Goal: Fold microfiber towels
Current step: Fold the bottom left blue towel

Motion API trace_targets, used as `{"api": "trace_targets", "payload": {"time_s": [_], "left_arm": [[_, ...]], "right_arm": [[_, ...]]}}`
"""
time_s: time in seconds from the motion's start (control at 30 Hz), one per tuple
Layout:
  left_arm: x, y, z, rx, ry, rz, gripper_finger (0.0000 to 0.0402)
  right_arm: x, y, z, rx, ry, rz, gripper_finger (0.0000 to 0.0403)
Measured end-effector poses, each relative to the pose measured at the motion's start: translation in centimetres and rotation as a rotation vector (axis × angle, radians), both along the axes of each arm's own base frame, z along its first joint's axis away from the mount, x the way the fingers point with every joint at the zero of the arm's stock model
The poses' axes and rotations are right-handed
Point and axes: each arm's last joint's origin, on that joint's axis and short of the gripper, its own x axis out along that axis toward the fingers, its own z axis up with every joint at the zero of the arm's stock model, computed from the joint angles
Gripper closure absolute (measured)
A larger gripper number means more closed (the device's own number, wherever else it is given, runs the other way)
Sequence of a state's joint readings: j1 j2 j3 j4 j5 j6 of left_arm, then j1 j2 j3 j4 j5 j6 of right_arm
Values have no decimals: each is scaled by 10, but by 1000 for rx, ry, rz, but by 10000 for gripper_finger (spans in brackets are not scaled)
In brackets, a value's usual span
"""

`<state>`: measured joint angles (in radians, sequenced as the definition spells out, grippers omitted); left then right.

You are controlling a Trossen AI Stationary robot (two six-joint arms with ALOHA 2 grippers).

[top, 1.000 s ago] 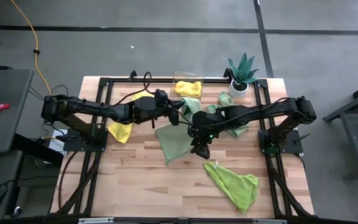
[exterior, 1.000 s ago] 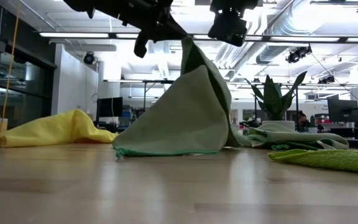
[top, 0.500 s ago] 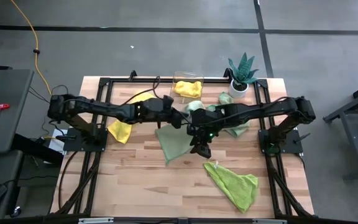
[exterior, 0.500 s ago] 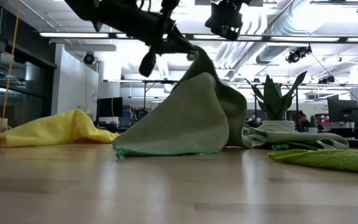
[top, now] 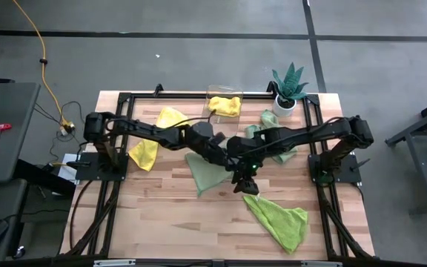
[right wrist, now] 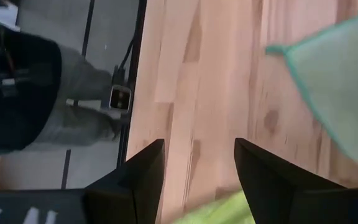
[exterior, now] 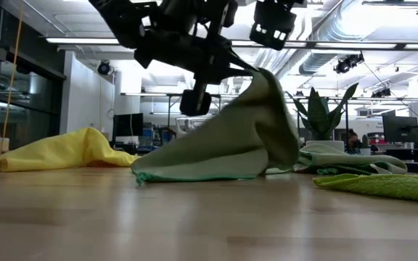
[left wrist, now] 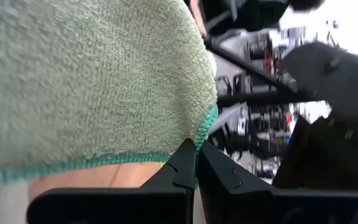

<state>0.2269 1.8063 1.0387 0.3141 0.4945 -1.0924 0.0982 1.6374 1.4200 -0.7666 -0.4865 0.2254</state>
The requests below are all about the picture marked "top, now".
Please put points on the silver table bracket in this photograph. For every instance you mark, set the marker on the silver table bracket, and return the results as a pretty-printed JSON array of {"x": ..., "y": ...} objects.
[
  {"x": 321, "y": 264},
  {"x": 113, "y": 263}
]

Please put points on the snake plant in white pot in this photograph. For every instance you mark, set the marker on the snake plant in white pot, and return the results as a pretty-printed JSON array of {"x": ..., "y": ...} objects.
[{"x": 289, "y": 83}]

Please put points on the white paper sheet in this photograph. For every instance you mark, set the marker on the white paper sheet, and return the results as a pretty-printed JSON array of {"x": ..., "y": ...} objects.
[{"x": 67, "y": 170}]

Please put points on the grey desk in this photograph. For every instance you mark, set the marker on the grey desk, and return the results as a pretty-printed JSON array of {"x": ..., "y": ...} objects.
[{"x": 6, "y": 130}]

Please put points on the clear plastic bin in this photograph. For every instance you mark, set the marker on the clear plastic bin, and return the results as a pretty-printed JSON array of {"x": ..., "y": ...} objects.
[{"x": 222, "y": 91}]

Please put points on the pale green teal-edged towel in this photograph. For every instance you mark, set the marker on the pale green teal-edged towel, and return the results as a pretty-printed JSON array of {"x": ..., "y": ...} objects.
[
  {"x": 206, "y": 174},
  {"x": 269, "y": 118}
]

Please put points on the lime green microfiber towel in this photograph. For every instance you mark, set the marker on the lime green microfiber towel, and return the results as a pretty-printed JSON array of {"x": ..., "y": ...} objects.
[{"x": 280, "y": 222}]

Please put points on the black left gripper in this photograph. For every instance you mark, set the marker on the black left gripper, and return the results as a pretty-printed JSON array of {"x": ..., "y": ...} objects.
[{"x": 217, "y": 152}]

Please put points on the power plug connector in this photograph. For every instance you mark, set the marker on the power plug connector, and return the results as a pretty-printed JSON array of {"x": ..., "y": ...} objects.
[{"x": 67, "y": 127}]

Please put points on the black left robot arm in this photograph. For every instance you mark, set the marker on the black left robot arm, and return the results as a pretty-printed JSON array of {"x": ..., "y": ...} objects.
[{"x": 143, "y": 131}]

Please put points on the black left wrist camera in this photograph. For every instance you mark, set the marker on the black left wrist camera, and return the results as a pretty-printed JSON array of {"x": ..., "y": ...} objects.
[{"x": 219, "y": 138}]

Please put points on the yellow microfiber towel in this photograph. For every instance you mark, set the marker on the yellow microfiber towel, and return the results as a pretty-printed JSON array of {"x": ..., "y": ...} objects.
[
  {"x": 224, "y": 105},
  {"x": 145, "y": 152}
]

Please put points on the black metal stand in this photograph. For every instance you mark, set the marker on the black metal stand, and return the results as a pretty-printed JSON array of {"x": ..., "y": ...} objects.
[{"x": 421, "y": 141}]

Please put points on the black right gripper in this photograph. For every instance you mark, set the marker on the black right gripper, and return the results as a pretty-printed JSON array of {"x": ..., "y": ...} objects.
[{"x": 248, "y": 167}]

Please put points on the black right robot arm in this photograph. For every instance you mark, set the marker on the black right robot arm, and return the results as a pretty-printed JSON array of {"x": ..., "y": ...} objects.
[{"x": 310, "y": 133}]

